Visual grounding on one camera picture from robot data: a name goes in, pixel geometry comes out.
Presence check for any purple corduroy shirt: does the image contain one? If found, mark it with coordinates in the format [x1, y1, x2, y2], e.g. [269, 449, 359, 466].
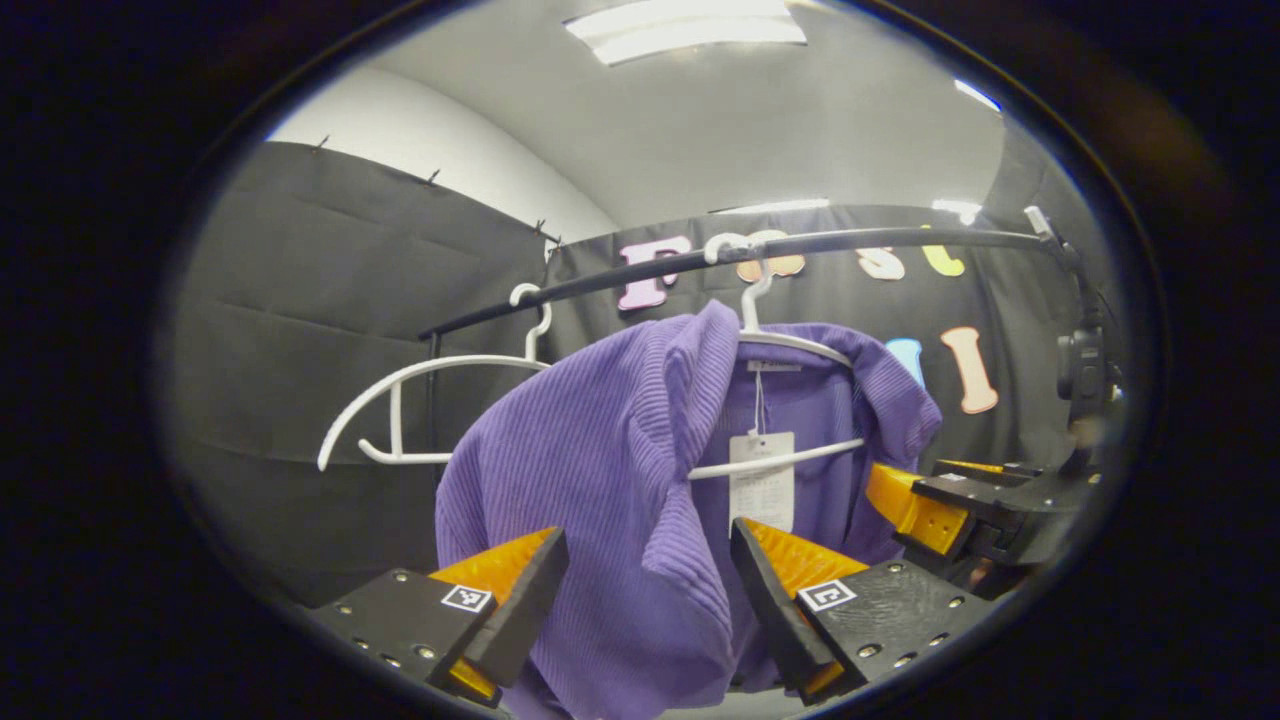
[434, 300, 944, 720]

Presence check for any white clothes hanger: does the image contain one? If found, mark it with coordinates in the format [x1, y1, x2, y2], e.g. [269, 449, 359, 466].
[317, 283, 554, 473]
[688, 231, 867, 481]

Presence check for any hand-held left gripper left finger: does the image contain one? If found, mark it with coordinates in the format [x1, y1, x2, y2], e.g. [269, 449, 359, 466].
[310, 526, 571, 709]

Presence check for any white paper garment tag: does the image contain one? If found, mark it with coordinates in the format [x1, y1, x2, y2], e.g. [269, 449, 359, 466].
[728, 432, 796, 534]

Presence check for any black backdrop cloth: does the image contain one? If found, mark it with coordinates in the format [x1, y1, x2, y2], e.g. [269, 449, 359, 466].
[160, 140, 1141, 611]

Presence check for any large ceiling light panel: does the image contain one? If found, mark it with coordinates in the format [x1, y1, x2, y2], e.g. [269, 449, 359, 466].
[563, 0, 809, 67]

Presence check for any black clothes rack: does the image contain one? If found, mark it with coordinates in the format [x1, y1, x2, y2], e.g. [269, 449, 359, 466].
[416, 226, 1051, 501]

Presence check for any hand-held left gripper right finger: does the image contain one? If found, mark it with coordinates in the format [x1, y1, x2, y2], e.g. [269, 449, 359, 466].
[730, 517, 996, 706]

